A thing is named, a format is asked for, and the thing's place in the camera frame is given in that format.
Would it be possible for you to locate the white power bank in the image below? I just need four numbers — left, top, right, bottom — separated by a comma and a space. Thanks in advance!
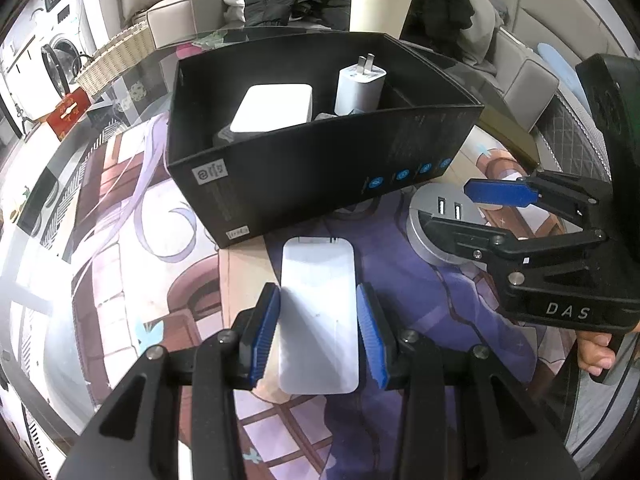
279, 237, 359, 396

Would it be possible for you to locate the person's right hand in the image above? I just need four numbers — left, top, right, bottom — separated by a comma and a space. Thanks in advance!
576, 332, 616, 377

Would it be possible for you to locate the white pronged wall charger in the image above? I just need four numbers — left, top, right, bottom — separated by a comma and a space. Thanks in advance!
334, 53, 386, 116

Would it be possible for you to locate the white washing machine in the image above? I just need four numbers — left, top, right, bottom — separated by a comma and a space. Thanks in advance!
1, 0, 96, 122

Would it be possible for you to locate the red box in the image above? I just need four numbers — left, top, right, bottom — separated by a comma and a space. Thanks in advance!
47, 88, 91, 141

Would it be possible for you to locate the anime printed desk mat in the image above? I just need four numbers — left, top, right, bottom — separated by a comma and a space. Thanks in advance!
39, 109, 591, 480

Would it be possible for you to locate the cream tumbler cup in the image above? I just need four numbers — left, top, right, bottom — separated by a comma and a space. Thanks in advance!
349, 0, 412, 39

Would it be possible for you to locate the black cardboard box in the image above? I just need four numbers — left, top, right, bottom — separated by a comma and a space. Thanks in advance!
166, 32, 483, 247

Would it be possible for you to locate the woven wicker basket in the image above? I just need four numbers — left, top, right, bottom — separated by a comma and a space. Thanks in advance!
76, 22, 156, 98

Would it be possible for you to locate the white square charger brick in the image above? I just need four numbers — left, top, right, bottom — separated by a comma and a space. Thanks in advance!
230, 84, 312, 133

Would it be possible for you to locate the grey sofa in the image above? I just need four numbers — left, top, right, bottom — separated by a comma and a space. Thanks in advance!
144, 0, 640, 137

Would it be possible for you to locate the round silver USB hub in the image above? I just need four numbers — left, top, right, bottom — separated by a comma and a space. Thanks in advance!
407, 182, 486, 266

